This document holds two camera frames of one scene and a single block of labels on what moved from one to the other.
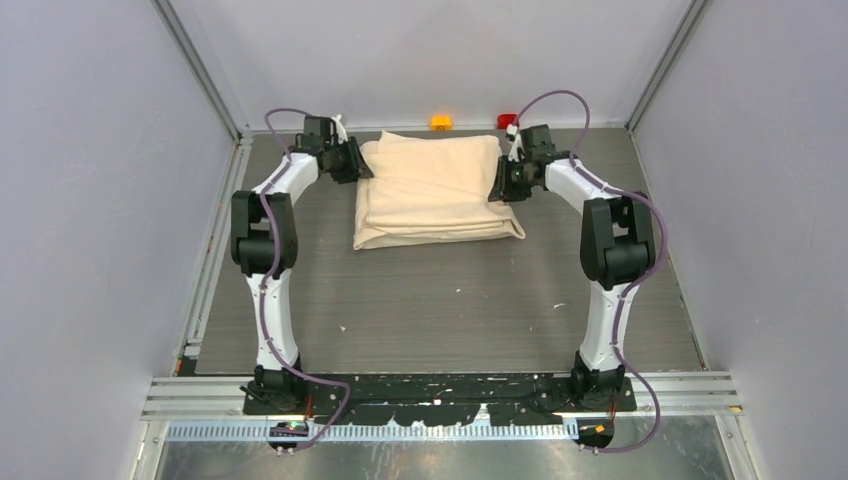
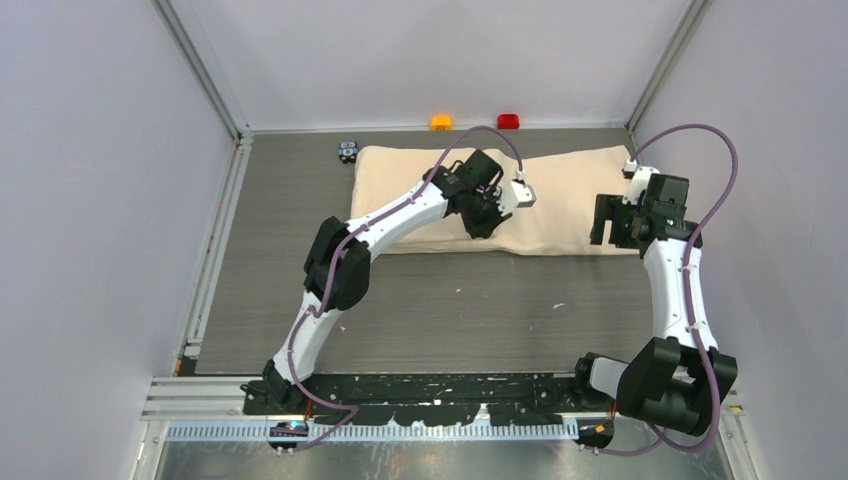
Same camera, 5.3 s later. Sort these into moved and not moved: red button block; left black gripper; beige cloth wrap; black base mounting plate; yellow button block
Moved: left black gripper; beige cloth wrap
Not moved: yellow button block; black base mounting plate; red button block
